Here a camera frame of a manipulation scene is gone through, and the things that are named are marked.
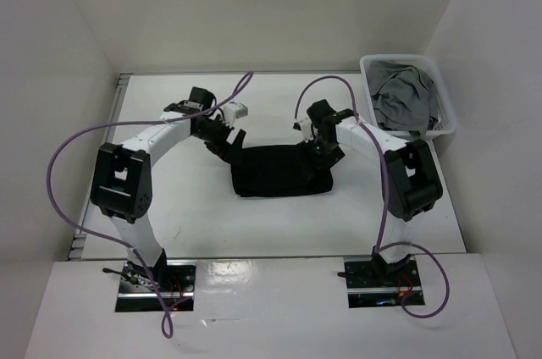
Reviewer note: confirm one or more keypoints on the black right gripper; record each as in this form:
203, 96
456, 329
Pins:
331, 160

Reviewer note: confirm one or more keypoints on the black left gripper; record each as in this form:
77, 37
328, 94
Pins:
223, 148

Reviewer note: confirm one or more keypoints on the black skirt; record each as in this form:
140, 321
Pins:
279, 171

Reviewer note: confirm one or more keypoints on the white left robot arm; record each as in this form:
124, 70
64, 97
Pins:
122, 182

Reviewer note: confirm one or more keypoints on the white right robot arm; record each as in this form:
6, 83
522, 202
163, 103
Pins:
410, 183

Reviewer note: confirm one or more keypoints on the grey skirt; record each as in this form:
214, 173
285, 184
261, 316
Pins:
404, 98

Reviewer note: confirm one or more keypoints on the white perforated plastic basket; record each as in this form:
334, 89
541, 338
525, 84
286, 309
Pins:
446, 121

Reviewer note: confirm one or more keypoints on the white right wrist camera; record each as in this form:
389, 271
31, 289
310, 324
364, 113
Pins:
305, 127

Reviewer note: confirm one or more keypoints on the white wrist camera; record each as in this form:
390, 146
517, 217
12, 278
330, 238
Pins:
305, 127
232, 111

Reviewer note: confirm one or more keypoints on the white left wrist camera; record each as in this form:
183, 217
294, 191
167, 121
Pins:
232, 111

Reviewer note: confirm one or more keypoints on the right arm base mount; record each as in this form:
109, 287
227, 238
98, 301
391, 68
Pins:
371, 282

